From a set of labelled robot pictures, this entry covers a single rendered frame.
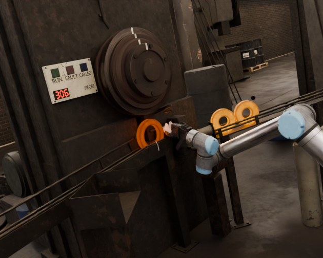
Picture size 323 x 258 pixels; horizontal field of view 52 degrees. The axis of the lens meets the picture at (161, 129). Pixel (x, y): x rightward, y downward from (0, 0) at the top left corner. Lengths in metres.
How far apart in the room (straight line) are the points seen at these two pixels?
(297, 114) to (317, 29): 2.78
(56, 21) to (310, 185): 1.66
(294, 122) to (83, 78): 1.03
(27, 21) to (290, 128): 1.26
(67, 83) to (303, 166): 1.39
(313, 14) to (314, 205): 2.52
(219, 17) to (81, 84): 8.09
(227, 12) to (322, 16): 5.94
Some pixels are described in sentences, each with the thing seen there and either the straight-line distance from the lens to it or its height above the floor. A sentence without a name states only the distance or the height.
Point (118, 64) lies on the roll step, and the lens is 1.71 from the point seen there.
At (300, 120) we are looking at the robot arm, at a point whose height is 0.81.
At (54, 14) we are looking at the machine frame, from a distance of 1.79.
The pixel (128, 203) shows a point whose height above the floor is 0.60.
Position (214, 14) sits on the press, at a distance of 9.66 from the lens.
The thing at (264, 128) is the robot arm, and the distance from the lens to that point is 1.73.
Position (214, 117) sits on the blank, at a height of 0.75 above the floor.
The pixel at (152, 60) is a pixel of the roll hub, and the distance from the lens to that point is 1.77.
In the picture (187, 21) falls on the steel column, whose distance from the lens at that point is 6.10.
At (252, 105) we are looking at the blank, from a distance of 2.15.
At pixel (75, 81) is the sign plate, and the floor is 1.14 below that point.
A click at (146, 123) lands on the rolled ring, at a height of 0.83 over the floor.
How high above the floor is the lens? 1.18
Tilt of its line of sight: 12 degrees down
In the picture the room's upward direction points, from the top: 12 degrees counter-clockwise
